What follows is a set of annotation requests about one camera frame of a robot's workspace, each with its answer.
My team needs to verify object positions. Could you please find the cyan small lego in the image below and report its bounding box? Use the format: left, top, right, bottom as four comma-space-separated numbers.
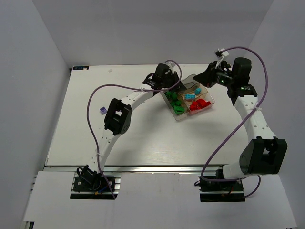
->
194, 88, 202, 95

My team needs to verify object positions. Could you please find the clear brown tinted container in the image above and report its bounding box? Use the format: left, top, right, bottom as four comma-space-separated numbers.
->
179, 74, 208, 103

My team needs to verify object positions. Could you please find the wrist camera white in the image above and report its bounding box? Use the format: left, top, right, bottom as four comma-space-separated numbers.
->
215, 49, 229, 69
165, 61, 176, 72

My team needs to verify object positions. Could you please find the green square lego top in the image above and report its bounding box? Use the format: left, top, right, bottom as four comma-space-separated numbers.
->
165, 91, 173, 97

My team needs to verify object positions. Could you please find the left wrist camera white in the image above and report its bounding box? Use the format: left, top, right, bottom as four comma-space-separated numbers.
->
165, 61, 176, 72

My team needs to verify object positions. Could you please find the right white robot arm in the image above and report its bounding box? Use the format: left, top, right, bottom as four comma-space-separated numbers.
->
193, 57, 287, 182

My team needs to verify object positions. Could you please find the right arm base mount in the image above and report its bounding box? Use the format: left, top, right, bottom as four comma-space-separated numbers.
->
194, 177, 245, 203

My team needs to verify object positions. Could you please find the cyan long lego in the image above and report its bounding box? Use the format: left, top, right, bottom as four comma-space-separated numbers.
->
184, 94, 196, 100

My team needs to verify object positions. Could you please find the clear front container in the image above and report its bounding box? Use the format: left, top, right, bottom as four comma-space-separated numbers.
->
188, 98, 214, 115

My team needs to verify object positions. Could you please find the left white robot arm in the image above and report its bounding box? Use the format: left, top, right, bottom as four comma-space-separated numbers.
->
86, 60, 183, 174

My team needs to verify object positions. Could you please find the purple square lego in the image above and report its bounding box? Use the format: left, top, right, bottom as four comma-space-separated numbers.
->
100, 107, 107, 115

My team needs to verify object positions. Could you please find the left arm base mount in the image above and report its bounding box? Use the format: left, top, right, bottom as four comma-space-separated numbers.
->
70, 166, 120, 200

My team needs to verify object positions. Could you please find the blue label sticker left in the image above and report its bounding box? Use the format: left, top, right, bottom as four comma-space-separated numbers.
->
72, 66, 89, 71

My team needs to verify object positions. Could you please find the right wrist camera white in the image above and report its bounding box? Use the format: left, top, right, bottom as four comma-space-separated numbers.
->
215, 49, 229, 69

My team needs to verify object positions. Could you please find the clear narrow container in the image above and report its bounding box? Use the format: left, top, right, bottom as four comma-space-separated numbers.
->
161, 91, 189, 121

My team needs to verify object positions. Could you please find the red brick lego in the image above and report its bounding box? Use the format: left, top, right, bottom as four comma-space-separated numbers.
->
189, 102, 201, 111
196, 99, 211, 109

